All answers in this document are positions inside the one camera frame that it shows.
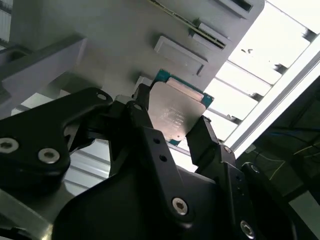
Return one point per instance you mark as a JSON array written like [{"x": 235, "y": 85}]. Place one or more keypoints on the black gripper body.
[{"x": 120, "y": 212}]

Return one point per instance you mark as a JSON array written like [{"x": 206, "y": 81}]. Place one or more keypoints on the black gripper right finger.
[{"x": 232, "y": 190}]

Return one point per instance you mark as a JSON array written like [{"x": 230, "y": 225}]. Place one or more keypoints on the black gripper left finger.
[{"x": 37, "y": 130}]

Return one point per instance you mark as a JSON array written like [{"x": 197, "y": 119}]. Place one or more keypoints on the silver green CPU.
[{"x": 172, "y": 110}]

